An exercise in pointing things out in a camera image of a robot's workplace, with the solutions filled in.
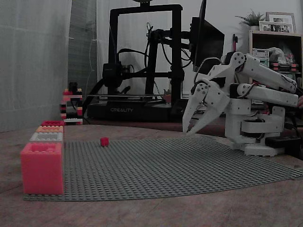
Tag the orange brick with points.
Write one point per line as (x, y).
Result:
(41, 130)

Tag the person's hand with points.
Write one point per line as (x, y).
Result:
(300, 101)

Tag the large white picture frame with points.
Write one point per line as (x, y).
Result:
(280, 16)

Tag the green and white box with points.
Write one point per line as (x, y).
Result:
(260, 55)

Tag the black power strip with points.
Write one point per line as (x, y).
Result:
(281, 143)

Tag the brick tower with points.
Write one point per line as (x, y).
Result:
(71, 94)

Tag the red hollow Lego block tower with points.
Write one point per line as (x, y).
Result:
(47, 123)

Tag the large pink brick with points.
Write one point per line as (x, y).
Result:
(42, 172)

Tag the small white picture frame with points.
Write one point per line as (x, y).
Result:
(274, 28)

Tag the small potted green plant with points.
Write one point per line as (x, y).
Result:
(254, 20)

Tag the clear plastic bag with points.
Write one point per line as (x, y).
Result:
(275, 54)

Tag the grey studded baseplate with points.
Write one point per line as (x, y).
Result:
(154, 170)

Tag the black computer monitor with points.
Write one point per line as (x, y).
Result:
(208, 42)

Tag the wooden shelf unit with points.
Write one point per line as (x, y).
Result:
(272, 35)

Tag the small red brick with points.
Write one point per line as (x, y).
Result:
(104, 142)

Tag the grey brick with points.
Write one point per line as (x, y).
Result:
(36, 139)

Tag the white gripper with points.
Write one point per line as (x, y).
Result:
(211, 100)

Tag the white sheer curtain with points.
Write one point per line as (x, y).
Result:
(33, 66)

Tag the red and black pen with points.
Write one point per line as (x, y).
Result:
(234, 42)

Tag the black Creality 3D printer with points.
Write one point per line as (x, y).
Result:
(127, 110)

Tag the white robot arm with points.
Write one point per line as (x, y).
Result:
(272, 94)

